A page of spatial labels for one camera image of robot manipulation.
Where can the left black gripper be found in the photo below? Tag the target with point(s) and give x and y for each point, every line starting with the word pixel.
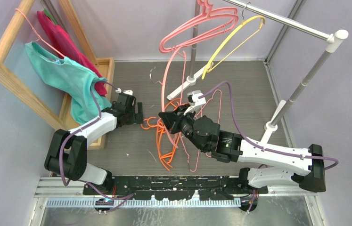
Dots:
pixel 136 117

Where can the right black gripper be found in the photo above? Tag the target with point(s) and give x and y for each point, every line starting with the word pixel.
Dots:
pixel 176 117

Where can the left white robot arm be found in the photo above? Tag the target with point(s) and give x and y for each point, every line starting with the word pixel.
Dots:
pixel 67 153

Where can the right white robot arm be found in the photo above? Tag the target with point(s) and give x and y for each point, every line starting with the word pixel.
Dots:
pixel 284 166

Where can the teal mesh shirt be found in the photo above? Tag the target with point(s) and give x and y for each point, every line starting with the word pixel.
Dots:
pixel 70 77

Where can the magenta shirt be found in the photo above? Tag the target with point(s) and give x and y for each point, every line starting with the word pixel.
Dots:
pixel 62 41

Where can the pink hanger on wooden rack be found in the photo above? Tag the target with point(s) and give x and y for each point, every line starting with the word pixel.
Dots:
pixel 39 38

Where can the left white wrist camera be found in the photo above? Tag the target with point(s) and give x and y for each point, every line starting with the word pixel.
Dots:
pixel 121 92

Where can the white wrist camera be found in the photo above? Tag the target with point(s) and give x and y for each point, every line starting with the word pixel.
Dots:
pixel 196 101
pixel 121 92

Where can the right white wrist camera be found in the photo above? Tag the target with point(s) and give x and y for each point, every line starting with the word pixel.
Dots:
pixel 196 101

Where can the orange wire hanger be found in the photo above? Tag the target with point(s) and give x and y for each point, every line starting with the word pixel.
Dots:
pixel 154 123
pixel 178 140

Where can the wooden clothes rack frame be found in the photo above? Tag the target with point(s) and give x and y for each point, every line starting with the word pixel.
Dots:
pixel 105 65

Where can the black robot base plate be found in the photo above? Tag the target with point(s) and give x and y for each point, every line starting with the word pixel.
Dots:
pixel 179 192

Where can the metal clothes rail stand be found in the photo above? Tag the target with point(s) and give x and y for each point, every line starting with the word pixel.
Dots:
pixel 206 12

